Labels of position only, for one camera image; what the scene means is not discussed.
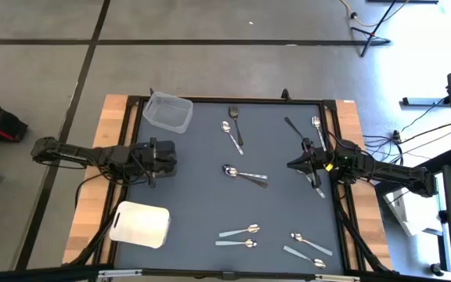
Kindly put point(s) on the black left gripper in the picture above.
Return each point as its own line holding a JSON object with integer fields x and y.
{"x": 143, "y": 160}

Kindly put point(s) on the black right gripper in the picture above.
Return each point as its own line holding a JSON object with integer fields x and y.
{"x": 325, "y": 161}

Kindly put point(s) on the frosted plastic bin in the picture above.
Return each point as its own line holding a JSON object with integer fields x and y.
{"x": 143, "y": 225}

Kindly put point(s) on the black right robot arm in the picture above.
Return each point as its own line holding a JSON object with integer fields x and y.
{"x": 390, "y": 172}

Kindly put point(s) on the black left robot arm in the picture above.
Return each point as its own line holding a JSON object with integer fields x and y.
{"x": 92, "y": 154}

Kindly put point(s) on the yellow gripper tag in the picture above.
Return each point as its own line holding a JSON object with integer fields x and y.
{"x": 329, "y": 167}

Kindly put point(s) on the clear plastic bin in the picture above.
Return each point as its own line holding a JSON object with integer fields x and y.
{"x": 159, "y": 117}

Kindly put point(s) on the grey blue table mat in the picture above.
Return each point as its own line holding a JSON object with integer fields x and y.
{"x": 210, "y": 203}

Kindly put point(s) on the aluminium extrusion bar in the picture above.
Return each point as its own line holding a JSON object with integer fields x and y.
{"x": 131, "y": 272}

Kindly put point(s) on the white box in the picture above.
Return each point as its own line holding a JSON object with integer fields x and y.
{"x": 413, "y": 213}

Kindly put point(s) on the black floor bar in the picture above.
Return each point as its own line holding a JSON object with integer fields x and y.
{"x": 421, "y": 101}

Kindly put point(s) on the black tripod stand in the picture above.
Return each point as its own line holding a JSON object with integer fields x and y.
{"x": 370, "y": 37}

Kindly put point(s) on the black round foot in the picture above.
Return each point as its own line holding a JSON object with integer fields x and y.
{"x": 437, "y": 269}

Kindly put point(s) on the black table frame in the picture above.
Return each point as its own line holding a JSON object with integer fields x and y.
{"x": 131, "y": 102}

